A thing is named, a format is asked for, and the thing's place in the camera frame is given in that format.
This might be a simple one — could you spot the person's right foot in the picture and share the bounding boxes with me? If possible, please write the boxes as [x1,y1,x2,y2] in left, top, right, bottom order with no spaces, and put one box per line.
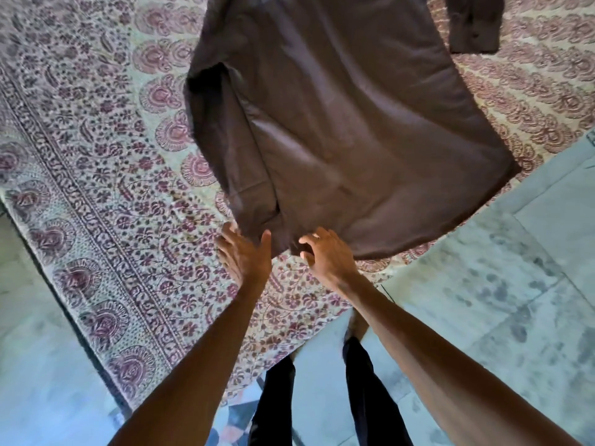
[345,310,371,343]

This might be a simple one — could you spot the person's left hand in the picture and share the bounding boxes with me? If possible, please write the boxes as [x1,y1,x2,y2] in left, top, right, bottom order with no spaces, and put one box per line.
[215,222,273,294]

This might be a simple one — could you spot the person's black trousers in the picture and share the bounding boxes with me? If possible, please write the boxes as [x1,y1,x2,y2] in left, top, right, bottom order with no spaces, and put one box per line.
[248,336,415,446]

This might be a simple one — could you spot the floral patterned maroon bedsheet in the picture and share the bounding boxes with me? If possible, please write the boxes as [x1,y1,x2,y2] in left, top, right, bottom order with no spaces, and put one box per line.
[0,0,595,410]

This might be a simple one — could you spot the colourful patterned mat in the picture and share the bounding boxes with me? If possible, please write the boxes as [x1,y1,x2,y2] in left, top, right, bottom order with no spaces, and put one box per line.
[204,380,262,446]

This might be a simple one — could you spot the person's left forearm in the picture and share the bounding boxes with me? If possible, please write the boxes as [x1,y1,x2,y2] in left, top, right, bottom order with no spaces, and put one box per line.
[109,273,271,446]

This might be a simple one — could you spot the person's right hand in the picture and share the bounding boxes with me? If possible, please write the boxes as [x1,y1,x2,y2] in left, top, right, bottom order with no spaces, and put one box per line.
[298,227,369,299]

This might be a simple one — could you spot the person's right forearm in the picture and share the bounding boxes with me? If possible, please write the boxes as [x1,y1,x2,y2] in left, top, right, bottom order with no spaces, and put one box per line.
[342,273,584,446]

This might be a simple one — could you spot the dark brown shirt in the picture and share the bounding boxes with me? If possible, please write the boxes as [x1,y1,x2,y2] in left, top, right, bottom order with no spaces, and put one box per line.
[183,0,522,261]

